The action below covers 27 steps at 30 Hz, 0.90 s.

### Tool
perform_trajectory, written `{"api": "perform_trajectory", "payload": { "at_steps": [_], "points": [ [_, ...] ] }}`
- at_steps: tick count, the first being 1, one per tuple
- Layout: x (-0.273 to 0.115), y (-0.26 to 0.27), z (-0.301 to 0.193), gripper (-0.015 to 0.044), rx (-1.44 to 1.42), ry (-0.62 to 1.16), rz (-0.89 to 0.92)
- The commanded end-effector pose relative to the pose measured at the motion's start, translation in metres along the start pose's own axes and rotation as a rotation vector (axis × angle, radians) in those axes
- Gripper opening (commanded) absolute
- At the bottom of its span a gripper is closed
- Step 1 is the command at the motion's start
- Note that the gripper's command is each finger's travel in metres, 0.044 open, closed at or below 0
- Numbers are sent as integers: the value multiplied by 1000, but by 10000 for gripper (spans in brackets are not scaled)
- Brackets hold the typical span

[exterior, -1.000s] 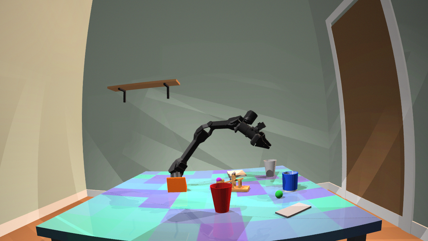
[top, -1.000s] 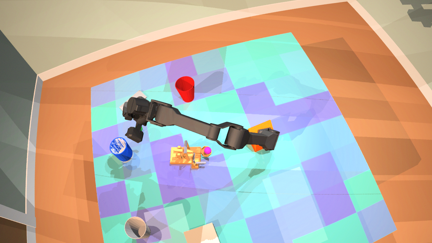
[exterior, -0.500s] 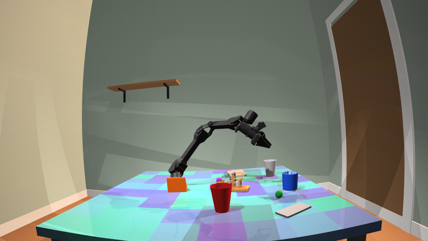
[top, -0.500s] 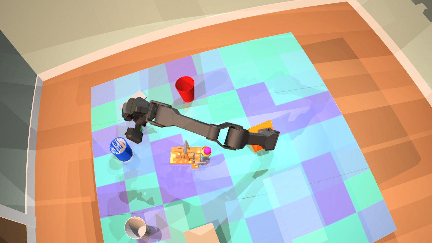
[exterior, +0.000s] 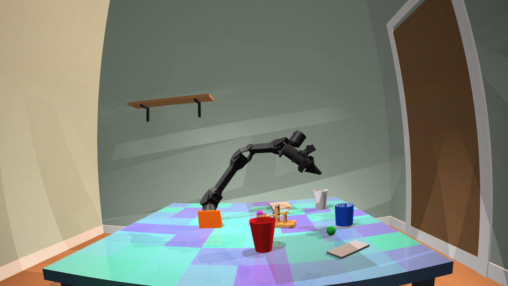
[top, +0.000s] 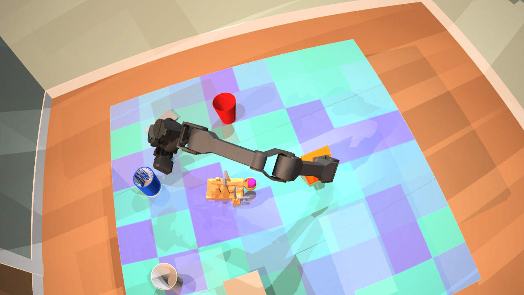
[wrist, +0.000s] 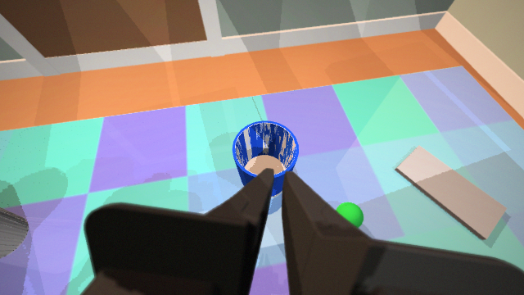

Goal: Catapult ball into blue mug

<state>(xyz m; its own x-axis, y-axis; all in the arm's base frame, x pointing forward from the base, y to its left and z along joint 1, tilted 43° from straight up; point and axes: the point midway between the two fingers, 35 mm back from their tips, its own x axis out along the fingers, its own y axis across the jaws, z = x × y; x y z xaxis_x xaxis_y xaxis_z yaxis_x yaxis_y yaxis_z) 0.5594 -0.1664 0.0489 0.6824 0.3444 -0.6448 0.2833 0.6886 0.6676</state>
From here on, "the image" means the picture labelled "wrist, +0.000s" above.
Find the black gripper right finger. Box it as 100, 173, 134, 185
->
282, 171, 524, 295

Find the beige flat rectangular plank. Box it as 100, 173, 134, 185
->
395, 146, 507, 240

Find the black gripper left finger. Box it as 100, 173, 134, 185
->
84, 168, 274, 295

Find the blue cup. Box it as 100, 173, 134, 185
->
233, 120, 299, 197

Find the green ball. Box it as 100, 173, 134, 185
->
336, 202, 364, 227

